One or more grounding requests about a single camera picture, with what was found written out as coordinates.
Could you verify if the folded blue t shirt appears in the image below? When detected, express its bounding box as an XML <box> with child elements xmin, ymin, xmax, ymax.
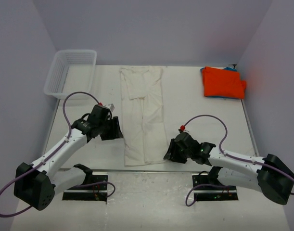
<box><xmin>223</xmin><ymin>67</ymin><xmax>237</xmax><ymax>72</ymax></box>

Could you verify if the white t shirt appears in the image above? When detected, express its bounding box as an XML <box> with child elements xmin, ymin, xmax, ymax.
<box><xmin>120</xmin><ymin>66</ymin><xmax>168</xmax><ymax>167</ymax></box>

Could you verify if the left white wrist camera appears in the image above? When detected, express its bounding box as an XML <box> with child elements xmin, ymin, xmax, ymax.
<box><xmin>105</xmin><ymin>103</ymin><xmax>115</xmax><ymax>112</ymax></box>

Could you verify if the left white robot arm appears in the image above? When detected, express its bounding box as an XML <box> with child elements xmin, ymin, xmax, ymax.
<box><xmin>13</xmin><ymin>104</ymin><xmax>123</xmax><ymax>211</ymax></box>

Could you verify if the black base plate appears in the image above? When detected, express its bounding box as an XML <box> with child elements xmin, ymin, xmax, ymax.
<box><xmin>192</xmin><ymin>172</ymin><xmax>239</xmax><ymax>202</ymax></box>
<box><xmin>62</xmin><ymin>174</ymin><xmax>108</xmax><ymax>202</ymax></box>

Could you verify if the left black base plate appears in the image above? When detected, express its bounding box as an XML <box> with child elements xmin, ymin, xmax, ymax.
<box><xmin>62</xmin><ymin>174</ymin><xmax>108</xmax><ymax>202</ymax></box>

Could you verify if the white plastic basket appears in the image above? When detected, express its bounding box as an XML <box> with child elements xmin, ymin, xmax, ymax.
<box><xmin>43</xmin><ymin>50</ymin><xmax>97</xmax><ymax>100</ymax></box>

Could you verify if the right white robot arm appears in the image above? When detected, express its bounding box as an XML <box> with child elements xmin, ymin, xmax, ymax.
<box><xmin>164</xmin><ymin>132</ymin><xmax>294</xmax><ymax>205</ymax></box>

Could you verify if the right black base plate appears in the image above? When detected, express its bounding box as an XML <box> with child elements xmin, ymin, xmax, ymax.
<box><xmin>192</xmin><ymin>172</ymin><xmax>239</xmax><ymax>202</ymax></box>

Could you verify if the folded orange t shirt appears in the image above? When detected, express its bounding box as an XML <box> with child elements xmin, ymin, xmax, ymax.
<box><xmin>200</xmin><ymin>66</ymin><xmax>247</xmax><ymax>100</ymax></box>

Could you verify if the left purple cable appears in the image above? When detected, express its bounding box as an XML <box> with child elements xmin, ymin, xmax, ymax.
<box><xmin>0</xmin><ymin>91</ymin><xmax>116</xmax><ymax>218</ymax></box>

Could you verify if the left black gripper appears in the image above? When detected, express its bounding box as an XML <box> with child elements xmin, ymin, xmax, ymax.
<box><xmin>98</xmin><ymin>116</ymin><xmax>123</xmax><ymax>141</ymax></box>

